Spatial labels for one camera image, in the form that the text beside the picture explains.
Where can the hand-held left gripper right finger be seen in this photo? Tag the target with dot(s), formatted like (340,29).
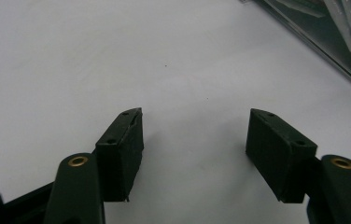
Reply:
(277,155)

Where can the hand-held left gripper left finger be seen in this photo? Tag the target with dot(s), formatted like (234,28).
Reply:
(120,155)

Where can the clear plastic box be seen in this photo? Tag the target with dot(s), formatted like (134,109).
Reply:
(316,34)

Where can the white pen with red band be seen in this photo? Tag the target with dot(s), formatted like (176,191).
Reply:
(344,31)

